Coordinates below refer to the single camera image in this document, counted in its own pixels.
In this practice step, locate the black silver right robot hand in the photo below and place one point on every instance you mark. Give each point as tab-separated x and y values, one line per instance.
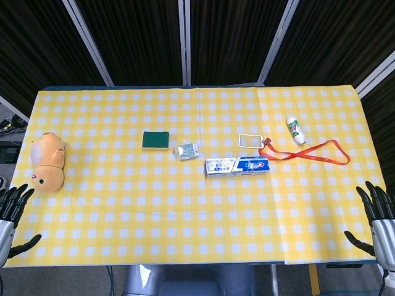
384	237

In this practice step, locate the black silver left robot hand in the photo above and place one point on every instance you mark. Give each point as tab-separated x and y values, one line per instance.
6	234

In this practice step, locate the blue white toothpaste box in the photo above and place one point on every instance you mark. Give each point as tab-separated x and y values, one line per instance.
237	166

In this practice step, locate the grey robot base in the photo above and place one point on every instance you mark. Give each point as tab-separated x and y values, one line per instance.
185	280

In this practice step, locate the clear badge holder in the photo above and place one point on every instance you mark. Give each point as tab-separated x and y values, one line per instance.
250	141

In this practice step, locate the orange chick plush toy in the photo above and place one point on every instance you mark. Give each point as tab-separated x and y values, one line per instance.
46	154

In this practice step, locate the small white green bottle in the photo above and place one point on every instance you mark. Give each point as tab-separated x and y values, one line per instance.
294	129

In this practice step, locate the green yellow sponge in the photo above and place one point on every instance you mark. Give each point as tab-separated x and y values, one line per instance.
155	139

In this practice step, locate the yellow white checkered tablecloth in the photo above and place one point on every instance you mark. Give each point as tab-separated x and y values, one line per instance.
185	216

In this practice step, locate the small green white packet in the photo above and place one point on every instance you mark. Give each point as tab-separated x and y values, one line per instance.
187	151

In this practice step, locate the black partition panel white frame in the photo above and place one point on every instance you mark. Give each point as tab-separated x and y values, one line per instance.
339	40
234	40
37	43
135	40

